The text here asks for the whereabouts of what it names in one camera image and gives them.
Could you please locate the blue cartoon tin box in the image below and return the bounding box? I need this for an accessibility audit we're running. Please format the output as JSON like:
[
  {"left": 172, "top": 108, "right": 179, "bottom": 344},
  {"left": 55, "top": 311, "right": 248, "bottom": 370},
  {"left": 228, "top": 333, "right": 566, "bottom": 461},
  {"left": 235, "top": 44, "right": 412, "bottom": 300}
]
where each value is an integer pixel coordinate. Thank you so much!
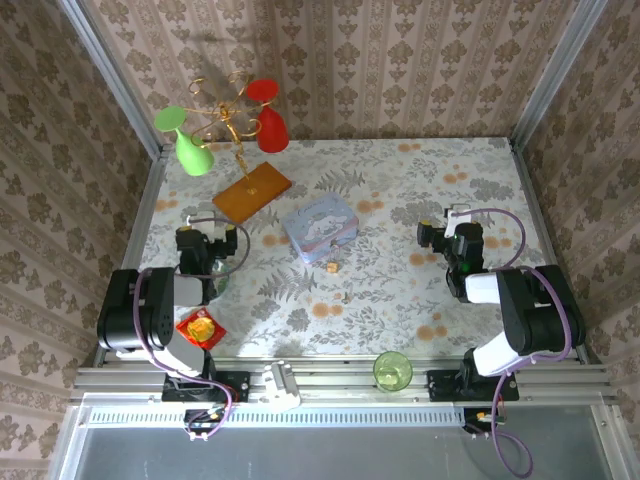
[{"left": 280, "top": 192, "right": 362, "bottom": 265}]

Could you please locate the small brass padlock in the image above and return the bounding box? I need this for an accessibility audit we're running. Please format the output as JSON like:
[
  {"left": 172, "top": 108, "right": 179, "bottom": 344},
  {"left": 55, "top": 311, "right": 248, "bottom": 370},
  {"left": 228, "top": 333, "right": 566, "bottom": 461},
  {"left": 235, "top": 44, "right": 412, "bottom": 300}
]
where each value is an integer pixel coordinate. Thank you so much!
[{"left": 326, "top": 239, "right": 344, "bottom": 274}]

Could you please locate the clear glass cup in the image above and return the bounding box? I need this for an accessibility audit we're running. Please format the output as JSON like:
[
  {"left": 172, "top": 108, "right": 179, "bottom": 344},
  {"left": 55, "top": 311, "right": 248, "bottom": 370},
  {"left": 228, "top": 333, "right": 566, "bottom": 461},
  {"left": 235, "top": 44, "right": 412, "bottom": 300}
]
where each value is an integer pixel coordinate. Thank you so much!
[{"left": 208, "top": 255, "right": 233, "bottom": 302}]

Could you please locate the red snack packet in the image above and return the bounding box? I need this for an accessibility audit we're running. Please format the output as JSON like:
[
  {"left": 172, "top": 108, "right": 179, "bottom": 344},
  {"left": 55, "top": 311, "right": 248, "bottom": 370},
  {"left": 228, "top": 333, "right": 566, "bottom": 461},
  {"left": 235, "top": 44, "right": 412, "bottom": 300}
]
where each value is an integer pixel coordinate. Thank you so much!
[{"left": 175, "top": 308, "right": 228, "bottom": 350}]

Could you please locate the floral tablecloth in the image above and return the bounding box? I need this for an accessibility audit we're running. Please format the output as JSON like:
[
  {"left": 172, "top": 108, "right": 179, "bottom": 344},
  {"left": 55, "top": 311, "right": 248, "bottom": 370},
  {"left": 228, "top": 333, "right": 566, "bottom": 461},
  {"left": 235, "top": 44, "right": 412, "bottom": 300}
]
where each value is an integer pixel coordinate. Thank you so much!
[{"left": 115, "top": 136, "right": 576, "bottom": 359}]

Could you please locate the green wine glass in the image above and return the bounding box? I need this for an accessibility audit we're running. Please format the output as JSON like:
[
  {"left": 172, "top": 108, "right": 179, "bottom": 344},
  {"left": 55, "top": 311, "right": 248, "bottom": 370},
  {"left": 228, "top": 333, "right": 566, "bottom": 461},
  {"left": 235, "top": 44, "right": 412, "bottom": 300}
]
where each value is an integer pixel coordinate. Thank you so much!
[{"left": 153, "top": 104, "right": 217, "bottom": 177}]

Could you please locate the red wine glass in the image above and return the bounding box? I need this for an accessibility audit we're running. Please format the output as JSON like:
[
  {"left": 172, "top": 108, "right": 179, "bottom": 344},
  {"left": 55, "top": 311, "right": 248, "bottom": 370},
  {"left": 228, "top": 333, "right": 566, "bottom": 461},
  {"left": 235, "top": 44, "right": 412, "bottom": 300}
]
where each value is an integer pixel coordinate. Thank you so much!
[{"left": 244, "top": 78, "right": 290, "bottom": 155}]

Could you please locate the green glass tumbler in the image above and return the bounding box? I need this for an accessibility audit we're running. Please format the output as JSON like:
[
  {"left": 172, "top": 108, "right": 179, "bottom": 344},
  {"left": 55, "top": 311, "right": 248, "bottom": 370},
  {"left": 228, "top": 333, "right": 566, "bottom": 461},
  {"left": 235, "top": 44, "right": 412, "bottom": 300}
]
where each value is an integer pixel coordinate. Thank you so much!
[{"left": 373, "top": 350, "right": 415, "bottom": 394}]

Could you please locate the black connector board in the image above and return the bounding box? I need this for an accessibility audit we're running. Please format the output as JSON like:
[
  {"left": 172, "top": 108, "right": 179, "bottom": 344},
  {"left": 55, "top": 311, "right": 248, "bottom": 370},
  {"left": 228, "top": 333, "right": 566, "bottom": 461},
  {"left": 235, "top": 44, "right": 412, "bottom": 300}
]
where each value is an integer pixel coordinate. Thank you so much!
[
  {"left": 183, "top": 407, "right": 227, "bottom": 434},
  {"left": 462, "top": 406, "right": 507, "bottom": 434}
]

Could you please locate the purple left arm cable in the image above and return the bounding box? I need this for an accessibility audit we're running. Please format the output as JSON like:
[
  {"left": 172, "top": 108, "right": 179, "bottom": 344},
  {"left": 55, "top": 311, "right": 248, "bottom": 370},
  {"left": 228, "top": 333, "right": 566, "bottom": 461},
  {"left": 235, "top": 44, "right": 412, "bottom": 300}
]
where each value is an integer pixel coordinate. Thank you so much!
[{"left": 132, "top": 213, "right": 251, "bottom": 443}]

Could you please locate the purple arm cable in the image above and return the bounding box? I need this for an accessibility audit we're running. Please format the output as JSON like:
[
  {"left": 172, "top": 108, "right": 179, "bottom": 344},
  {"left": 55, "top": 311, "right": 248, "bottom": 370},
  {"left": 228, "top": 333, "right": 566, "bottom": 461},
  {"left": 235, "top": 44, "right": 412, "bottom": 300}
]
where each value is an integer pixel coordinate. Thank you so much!
[
  {"left": 457, "top": 207, "right": 574, "bottom": 478},
  {"left": 132, "top": 213, "right": 251, "bottom": 443}
]

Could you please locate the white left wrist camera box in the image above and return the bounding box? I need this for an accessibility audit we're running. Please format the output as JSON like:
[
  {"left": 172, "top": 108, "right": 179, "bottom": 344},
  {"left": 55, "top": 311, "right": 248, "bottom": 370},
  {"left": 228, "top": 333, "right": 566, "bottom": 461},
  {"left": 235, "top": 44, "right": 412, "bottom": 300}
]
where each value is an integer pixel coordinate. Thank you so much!
[{"left": 181, "top": 211, "right": 217, "bottom": 235}]

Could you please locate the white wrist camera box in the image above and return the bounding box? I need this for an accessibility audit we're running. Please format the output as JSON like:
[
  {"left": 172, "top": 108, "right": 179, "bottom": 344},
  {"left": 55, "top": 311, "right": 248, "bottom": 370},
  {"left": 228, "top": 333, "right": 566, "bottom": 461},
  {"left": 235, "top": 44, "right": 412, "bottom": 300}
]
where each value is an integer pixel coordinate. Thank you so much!
[
  {"left": 181, "top": 211, "right": 217, "bottom": 235},
  {"left": 444, "top": 201, "right": 474, "bottom": 238}
]

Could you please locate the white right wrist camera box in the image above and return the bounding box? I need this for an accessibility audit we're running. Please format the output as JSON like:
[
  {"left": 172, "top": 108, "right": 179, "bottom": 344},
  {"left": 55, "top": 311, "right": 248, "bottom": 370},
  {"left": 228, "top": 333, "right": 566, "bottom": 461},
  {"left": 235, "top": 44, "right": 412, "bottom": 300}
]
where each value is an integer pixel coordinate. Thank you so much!
[{"left": 444, "top": 201, "right": 474, "bottom": 238}]

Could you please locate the gold wire rack wooden base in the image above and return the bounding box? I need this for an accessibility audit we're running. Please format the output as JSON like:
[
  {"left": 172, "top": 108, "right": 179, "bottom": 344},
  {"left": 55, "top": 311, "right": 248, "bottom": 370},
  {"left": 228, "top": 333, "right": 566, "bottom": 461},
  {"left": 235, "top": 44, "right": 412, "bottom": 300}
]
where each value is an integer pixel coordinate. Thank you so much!
[{"left": 187, "top": 69, "right": 294, "bottom": 227}]

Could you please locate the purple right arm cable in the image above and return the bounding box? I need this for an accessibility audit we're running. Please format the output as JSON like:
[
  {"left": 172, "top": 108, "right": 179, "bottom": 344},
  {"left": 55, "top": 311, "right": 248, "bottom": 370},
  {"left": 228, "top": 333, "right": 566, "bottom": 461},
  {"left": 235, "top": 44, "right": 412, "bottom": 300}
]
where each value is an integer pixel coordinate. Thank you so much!
[{"left": 457, "top": 207, "right": 574, "bottom": 478}]

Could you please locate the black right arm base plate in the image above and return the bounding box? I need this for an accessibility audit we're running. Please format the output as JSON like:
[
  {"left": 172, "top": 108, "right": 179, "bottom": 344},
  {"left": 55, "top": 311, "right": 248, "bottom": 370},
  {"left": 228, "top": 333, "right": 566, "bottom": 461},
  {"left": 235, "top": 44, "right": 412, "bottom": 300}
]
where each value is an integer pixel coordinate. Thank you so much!
[{"left": 426, "top": 368, "right": 520, "bottom": 403}]

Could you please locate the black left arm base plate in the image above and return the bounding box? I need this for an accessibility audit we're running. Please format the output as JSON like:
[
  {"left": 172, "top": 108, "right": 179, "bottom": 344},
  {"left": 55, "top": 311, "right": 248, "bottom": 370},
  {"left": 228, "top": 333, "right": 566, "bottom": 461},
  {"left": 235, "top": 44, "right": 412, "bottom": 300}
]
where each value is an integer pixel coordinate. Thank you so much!
[{"left": 161, "top": 370, "right": 252, "bottom": 404}]

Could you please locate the white plastic bracket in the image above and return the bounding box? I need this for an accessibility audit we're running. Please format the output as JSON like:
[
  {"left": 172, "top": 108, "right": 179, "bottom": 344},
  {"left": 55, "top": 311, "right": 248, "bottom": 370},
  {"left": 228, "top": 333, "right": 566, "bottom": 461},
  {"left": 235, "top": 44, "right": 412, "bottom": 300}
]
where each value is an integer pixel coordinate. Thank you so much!
[{"left": 262, "top": 360, "right": 303, "bottom": 413}]

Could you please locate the aluminium frame post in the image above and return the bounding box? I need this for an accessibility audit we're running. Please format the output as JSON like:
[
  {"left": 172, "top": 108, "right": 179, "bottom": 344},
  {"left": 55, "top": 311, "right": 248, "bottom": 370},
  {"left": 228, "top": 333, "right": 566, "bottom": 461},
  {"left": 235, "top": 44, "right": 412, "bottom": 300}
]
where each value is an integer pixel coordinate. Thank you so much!
[
  {"left": 55, "top": 0, "right": 172, "bottom": 160},
  {"left": 508, "top": 0, "right": 610, "bottom": 152}
]

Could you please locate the aluminium frame rail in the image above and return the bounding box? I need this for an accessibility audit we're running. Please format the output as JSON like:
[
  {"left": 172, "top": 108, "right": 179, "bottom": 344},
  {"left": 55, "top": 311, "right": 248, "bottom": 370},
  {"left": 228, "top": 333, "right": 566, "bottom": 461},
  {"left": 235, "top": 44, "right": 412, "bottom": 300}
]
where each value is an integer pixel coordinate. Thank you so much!
[{"left": 73, "top": 355, "right": 617, "bottom": 402}]

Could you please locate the white slotted cable duct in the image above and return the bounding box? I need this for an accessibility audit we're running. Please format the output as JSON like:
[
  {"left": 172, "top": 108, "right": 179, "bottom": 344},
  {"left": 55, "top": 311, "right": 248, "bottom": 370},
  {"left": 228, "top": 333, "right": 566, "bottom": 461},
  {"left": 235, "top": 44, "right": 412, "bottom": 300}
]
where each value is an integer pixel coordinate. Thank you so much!
[{"left": 83, "top": 405, "right": 467, "bottom": 429}]

